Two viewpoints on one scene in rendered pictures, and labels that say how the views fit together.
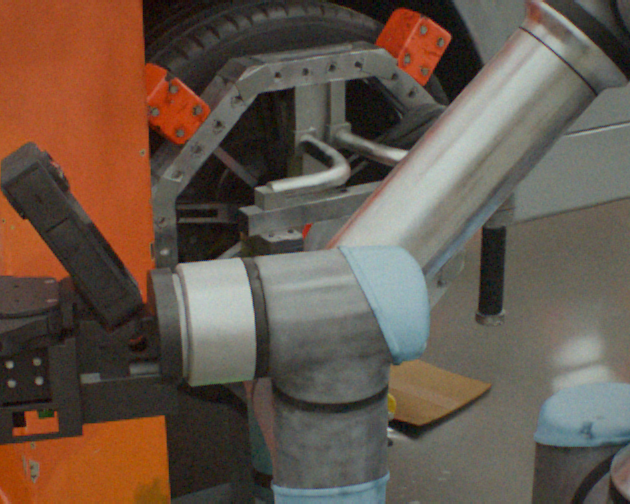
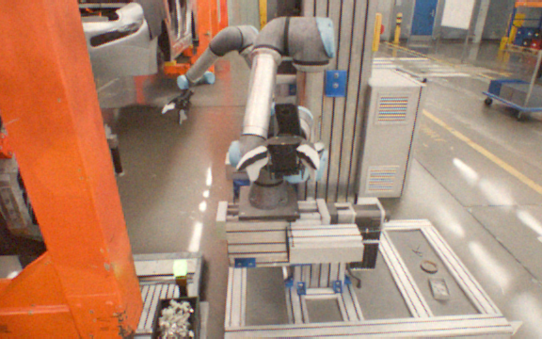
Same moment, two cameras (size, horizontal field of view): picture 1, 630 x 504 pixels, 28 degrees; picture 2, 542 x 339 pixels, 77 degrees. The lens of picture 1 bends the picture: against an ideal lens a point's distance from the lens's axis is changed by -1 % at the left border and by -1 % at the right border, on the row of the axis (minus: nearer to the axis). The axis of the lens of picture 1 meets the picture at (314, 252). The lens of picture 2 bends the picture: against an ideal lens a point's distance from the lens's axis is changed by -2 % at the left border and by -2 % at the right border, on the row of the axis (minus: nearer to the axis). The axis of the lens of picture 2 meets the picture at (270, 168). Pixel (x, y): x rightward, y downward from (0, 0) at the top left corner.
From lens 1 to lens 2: 92 cm
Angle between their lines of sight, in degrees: 60
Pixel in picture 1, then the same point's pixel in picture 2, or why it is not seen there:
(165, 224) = (16, 189)
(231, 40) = not seen: outside the picture
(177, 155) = (11, 162)
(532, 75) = (273, 66)
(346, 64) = not seen: hidden behind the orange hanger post
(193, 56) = not seen: outside the picture
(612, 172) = not seen: hidden behind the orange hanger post
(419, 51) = not seen: hidden behind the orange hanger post
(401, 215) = (265, 106)
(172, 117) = (6, 148)
